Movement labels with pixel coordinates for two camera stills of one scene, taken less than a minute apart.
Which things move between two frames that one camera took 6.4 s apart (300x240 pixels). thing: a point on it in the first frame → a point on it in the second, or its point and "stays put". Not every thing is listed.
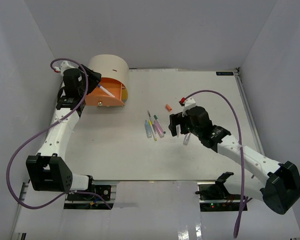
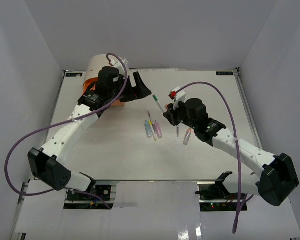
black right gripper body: x=185 y=123 → x=179 y=115
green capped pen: x=156 y=118 → x=156 y=99
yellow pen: x=150 y=122 stays put
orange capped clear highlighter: x=187 y=139 stays put
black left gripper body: x=93 y=80 → x=129 y=93
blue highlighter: x=148 y=129 stays put
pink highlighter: x=160 y=130 stays put
